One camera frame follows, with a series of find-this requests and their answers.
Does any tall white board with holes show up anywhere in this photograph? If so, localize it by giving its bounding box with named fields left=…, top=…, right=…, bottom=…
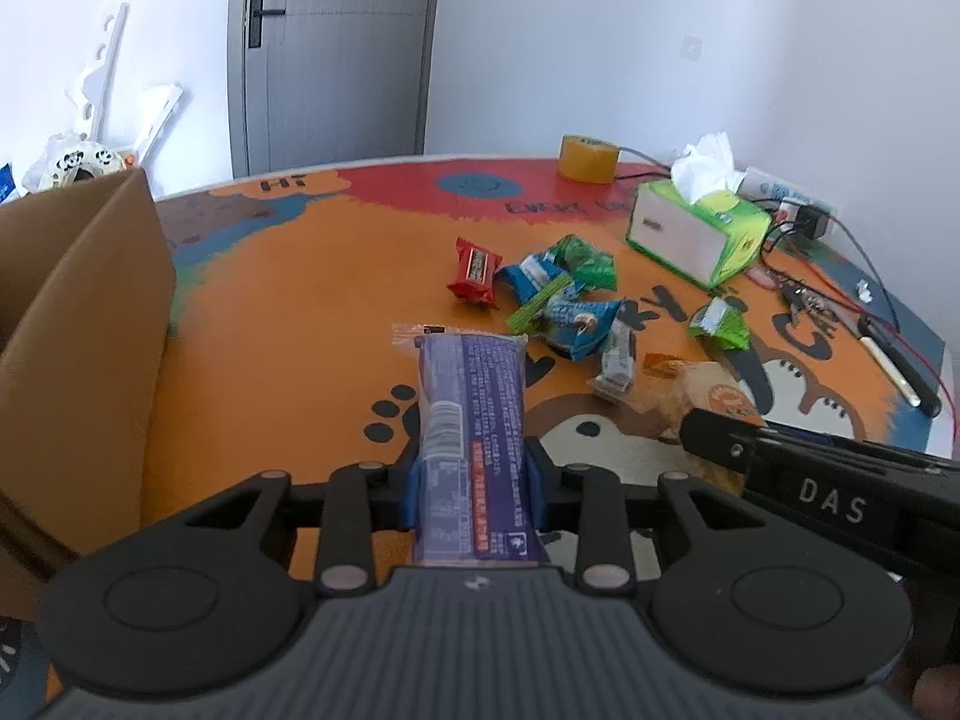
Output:
left=64, top=2, right=130, bottom=142

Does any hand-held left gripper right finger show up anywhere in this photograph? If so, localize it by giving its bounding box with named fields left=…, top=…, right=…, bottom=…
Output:
left=525, top=437, right=752, bottom=595

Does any black cable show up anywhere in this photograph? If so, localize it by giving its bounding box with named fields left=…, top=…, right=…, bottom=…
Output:
left=615, top=146, right=901, bottom=335

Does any panda print seat ring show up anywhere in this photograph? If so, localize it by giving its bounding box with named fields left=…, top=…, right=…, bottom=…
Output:
left=37, top=139, right=130, bottom=190

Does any white power strip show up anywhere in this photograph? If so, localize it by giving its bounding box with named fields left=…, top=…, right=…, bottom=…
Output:
left=737, top=167, right=839, bottom=217

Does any green tissue box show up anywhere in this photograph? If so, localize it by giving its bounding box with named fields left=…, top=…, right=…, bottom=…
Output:
left=625, top=131, right=773, bottom=290

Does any red cable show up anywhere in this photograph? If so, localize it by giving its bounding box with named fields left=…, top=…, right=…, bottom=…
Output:
left=765, top=229, right=960, bottom=380

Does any purple snack packet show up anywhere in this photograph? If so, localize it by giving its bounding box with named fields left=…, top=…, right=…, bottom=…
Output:
left=390, top=322, right=552, bottom=567

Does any black and white pen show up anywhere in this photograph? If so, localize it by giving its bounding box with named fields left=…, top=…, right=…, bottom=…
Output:
left=857, top=315, right=944, bottom=419

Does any short white board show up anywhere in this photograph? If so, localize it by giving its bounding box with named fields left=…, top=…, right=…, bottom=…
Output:
left=135, top=82, right=183, bottom=166

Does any person's right hand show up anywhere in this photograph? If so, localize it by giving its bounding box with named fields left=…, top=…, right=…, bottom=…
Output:
left=911, top=667, right=960, bottom=720

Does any brown cardboard box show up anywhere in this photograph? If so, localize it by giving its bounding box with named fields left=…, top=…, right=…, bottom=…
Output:
left=0, top=165, right=179, bottom=595

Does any bright green candy packet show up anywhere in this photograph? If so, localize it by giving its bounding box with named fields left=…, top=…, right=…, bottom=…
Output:
left=505, top=274, right=575, bottom=332

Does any light blue candy packet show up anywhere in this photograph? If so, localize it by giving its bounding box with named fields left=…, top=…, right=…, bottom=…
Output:
left=497, top=253, right=565, bottom=301

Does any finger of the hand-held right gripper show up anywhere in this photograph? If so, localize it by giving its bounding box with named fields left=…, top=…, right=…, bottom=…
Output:
left=679, top=409, right=762, bottom=475

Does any colourful cat table mat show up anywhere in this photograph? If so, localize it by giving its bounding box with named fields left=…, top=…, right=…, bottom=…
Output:
left=142, top=156, right=947, bottom=586

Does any small clear snack packet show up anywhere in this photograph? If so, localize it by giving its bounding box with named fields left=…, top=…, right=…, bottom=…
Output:
left=589, top=317, right=640, bottom=404

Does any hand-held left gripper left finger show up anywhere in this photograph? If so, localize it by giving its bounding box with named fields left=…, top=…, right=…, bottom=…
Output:
left=178, top=437, right=430, bottom=599

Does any red snack packet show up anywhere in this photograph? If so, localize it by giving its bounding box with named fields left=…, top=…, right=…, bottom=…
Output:
left=447, top=236, right=503, bottom=308

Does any dark green candy packet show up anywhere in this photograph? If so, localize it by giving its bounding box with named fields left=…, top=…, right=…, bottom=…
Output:
left=544, top=234, right=618, bottom=291

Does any orange biscuit packet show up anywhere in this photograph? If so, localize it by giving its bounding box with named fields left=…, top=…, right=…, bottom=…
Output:
left=634, top=352, right=766, bottom=496

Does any yellow tape roll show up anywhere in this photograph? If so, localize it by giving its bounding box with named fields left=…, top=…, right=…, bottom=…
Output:
left=559, top=134, right=620, bottom=184

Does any green white candy packet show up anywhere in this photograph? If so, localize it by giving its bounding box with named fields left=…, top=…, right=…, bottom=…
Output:
left=688, top=296, right=752, bottom=351

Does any black door handle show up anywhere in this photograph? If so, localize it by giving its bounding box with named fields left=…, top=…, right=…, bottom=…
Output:
left=245, top=0, right=288, bottom=50

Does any grey door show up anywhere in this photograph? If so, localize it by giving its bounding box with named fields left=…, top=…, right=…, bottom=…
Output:
left=227, top=0, right=443, bottom=182

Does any bunch of keys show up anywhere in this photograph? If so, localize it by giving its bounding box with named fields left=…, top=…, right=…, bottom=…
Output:
left=772, top=274, right=837, bottom=316

